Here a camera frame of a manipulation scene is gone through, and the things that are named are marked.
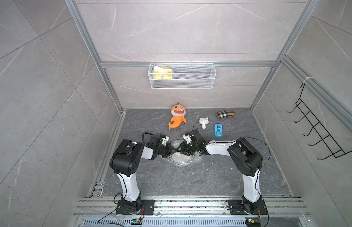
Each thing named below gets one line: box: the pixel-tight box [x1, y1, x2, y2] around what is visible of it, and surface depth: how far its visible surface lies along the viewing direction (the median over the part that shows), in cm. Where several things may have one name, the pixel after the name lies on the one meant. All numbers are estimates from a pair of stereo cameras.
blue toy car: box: [214, 123, 223, 138], surface depth 106 cm
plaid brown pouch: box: [215, 110, 236, 119], surface depth 116 cm
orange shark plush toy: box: [168, 102, 187, 131], surface depth 111 cm
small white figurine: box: [199, 117, 210, 130], surface depth 109 cm
